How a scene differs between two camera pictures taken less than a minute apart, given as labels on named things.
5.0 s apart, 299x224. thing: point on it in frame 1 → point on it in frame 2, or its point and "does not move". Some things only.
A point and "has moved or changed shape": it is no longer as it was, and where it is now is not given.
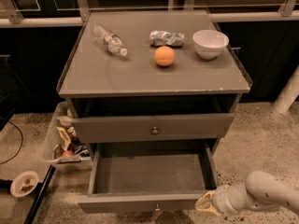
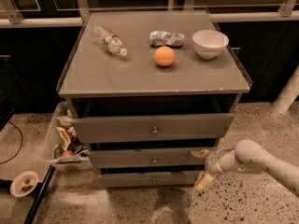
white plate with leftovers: x=23 y=183 does not move
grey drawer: x=148 y=177 has moved or changed shape
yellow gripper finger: x=206 y=203 → x=201 y=153
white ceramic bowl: x=209 y=43 does not move
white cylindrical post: x=289 y=93 does not move
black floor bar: x=38 y=194 does not move
